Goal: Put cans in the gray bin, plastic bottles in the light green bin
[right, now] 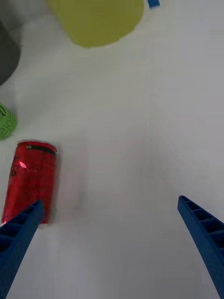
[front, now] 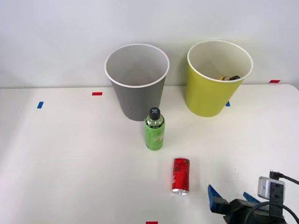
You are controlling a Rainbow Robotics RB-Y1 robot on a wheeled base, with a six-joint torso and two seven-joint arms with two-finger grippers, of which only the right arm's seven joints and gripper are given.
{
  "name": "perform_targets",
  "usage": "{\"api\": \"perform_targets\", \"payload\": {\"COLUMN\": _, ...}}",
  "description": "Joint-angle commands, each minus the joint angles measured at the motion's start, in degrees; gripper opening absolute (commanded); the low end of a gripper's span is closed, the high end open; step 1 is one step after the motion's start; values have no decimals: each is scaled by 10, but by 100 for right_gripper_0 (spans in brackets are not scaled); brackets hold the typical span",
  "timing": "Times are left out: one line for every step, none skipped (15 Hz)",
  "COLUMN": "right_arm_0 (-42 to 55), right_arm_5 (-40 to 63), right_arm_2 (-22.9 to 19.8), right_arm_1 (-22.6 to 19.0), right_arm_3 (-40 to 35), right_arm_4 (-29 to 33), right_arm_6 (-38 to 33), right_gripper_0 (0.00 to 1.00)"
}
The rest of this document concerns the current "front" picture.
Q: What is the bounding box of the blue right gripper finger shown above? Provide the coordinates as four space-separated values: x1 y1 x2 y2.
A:
242 191 261 205
207 184 231 214

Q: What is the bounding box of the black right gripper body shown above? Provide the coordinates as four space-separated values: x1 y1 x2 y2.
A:
221 198 286 224

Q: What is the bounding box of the red drink can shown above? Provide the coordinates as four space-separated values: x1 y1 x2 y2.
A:
171 157 191 196

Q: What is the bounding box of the green plastic bottle, black cap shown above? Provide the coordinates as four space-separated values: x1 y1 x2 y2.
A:
143 107 166 151

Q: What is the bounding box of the yellow-green plastic waste bin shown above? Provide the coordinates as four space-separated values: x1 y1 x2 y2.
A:
185 39 254 118

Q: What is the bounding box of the yellow and black small bottle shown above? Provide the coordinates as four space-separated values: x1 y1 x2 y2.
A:
218 75 241 82

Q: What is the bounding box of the grey plastic waste bin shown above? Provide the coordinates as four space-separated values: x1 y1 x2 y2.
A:
104 43 171 122

